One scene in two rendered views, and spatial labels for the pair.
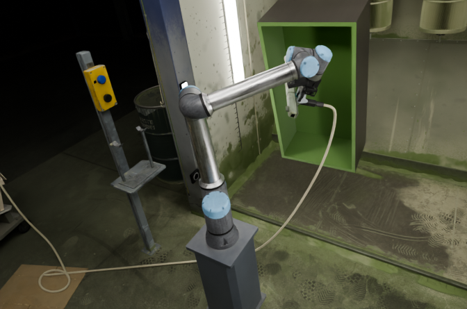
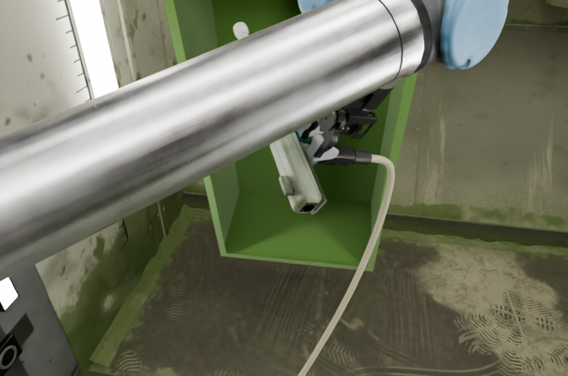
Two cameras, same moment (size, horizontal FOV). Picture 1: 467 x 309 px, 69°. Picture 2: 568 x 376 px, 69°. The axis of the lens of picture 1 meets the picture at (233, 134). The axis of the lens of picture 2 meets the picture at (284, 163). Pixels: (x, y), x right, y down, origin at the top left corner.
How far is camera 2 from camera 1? 1.26 m
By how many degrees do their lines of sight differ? 23
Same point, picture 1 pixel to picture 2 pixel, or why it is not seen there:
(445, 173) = (471, 231)
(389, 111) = not seen: hidden behind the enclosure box
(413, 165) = (423, 224)
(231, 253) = not seen: outside the picture
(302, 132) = (252, 193)
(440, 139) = (460, 178)
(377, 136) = not seen: hidden behind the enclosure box
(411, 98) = (412, 117)
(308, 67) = (481, 11)
